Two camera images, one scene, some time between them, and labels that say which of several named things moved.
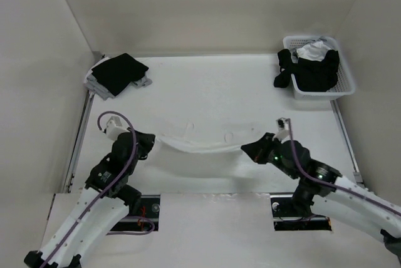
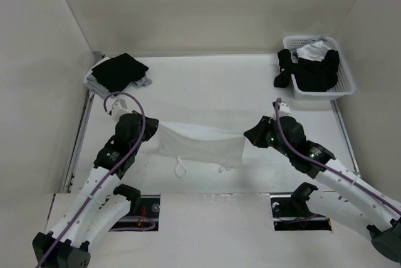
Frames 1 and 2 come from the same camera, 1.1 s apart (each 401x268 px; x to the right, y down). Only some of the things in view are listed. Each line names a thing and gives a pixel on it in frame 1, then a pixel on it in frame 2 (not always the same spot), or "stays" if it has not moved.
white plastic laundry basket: (321, 71) stays
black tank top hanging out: (291, 69) stays
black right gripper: (257, 149) -> (255, 134)
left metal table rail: (78, 141) stays
